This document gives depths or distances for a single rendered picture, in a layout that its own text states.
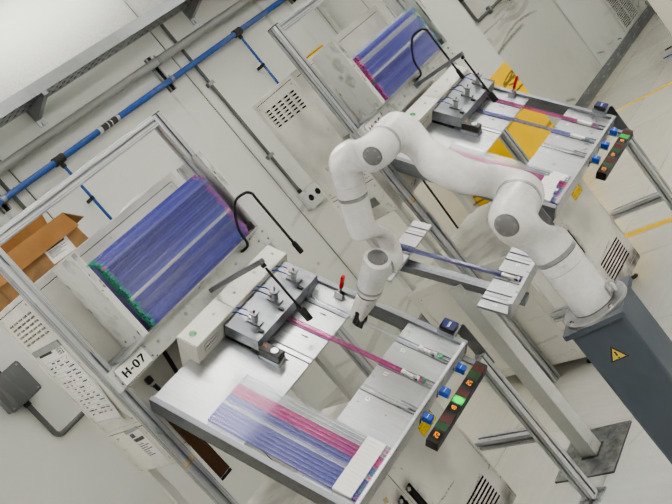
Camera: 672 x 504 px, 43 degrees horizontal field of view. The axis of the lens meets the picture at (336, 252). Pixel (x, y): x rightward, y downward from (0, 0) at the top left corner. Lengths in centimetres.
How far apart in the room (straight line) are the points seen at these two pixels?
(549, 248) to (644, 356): 39
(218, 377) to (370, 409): 48
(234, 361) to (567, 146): 168
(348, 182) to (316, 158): 131
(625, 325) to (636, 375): 16
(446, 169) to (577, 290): 47
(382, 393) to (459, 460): 57
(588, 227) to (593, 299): 159
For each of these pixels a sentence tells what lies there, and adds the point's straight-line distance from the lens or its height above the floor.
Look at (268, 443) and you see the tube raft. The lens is 247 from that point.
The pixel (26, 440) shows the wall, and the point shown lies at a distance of 404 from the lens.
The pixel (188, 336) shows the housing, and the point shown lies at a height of 130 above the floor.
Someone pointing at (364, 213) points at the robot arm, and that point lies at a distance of 243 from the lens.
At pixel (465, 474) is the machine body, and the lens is 306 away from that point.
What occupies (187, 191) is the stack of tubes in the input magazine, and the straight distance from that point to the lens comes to 283.
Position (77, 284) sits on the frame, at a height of 163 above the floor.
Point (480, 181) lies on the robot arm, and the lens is 229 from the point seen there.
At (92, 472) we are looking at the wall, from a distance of 411.
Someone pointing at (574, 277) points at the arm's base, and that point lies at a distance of 232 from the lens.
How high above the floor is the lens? 168
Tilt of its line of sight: 10 degrees down
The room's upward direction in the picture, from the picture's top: 40 degrees counter-clockwise
